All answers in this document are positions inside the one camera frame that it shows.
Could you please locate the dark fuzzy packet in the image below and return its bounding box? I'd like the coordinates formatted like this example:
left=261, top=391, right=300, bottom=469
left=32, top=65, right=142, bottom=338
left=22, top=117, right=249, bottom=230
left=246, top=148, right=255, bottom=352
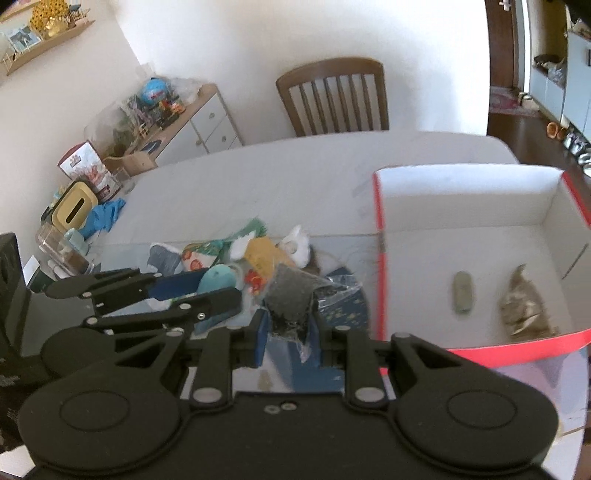
left=262, top=262, right=364, bottom=363

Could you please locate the dark grey and white pouch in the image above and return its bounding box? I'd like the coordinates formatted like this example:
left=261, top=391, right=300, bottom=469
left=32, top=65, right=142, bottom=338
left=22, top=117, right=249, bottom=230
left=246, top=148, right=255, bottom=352
left=146, top=243, right=184, bottom=276

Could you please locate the teal egg-shaped toy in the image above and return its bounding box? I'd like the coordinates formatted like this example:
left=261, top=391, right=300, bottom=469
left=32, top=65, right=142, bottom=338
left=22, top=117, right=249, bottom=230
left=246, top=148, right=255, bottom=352
left=197, top=264, right=238, bottom=295

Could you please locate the white plastic wrapper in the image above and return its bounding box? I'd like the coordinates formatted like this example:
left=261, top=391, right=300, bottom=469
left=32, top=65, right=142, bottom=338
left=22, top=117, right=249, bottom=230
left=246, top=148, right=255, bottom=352
left=229, top=231, right=256, bottom=262

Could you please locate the white furry plush toy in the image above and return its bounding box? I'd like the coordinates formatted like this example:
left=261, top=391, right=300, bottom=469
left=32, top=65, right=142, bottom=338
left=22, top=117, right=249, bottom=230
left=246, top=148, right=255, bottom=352
left=277, top=225, right=311, bottom=269

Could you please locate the grey-green oval object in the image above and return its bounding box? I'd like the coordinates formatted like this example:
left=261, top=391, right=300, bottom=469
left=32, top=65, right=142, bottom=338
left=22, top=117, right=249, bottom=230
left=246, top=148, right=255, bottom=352
left=452, top=271, right=474, bottom=314

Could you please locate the blue cloth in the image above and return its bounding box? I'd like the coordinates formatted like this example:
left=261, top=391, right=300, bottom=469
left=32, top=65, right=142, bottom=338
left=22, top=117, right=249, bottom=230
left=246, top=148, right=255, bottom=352
left=79, top=198, right=126, bottom=239

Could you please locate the red and white cardboard box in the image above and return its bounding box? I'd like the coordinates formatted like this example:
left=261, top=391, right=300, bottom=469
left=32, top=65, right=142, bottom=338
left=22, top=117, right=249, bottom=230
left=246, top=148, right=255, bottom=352
left=370, top=163, right=591, bottom=370

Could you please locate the yellow tissue box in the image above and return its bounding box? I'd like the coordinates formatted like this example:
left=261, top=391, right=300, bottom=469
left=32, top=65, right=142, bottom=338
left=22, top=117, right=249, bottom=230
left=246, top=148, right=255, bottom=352
left=50, top=180, right=99, bottom=233

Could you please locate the brown crumpled bag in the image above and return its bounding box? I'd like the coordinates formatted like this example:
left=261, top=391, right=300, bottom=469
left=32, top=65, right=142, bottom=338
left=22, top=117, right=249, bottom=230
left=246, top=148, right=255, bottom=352
left=498, top=264, right=560, bottom=341

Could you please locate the red and white carton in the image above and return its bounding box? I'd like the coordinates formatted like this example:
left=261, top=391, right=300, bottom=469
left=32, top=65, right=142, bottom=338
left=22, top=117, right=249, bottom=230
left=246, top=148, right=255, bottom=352
left=57, top=141, right=120, bottom=203

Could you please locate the white drawer cabinet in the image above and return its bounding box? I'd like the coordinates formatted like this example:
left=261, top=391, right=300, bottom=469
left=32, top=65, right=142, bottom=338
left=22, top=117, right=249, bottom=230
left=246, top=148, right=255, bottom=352
left=102, top=83, right=243, bottom=176

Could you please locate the blue globe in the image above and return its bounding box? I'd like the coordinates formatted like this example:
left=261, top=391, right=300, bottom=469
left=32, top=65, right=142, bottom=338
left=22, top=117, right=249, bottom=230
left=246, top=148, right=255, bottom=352
left=140, top=77, right=169, bottom=108

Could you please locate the wooden chair at far side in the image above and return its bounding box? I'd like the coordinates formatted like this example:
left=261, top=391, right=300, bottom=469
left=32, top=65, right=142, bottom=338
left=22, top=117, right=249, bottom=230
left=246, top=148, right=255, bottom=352
left=276, top=57, right=390, bottom=137

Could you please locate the red door mat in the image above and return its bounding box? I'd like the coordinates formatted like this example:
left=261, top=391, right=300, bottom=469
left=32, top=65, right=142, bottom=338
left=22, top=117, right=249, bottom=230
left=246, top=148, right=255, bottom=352
left=489, top=86, right=541, bottom=118

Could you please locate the yellow flower decoration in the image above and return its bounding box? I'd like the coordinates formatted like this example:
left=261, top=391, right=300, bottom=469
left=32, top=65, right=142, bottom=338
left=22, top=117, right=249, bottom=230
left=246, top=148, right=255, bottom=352
left=29, top=0, right=70, bottom=40

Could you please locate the brown door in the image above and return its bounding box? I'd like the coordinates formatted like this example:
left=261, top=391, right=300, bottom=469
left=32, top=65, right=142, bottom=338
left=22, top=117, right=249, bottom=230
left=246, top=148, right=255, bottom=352
left=485, top=0, right=518, bottom=88

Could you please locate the wall shelf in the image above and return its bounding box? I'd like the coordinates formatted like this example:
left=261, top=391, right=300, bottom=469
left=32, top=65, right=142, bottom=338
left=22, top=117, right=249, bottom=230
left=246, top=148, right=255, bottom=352
left=1, top=19, right=95, bottom=76

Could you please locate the white wall cabinet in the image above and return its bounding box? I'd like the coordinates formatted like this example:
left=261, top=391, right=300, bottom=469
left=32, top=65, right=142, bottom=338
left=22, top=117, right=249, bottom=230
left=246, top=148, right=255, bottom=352
left=529, top=31, right=591, bottom=140

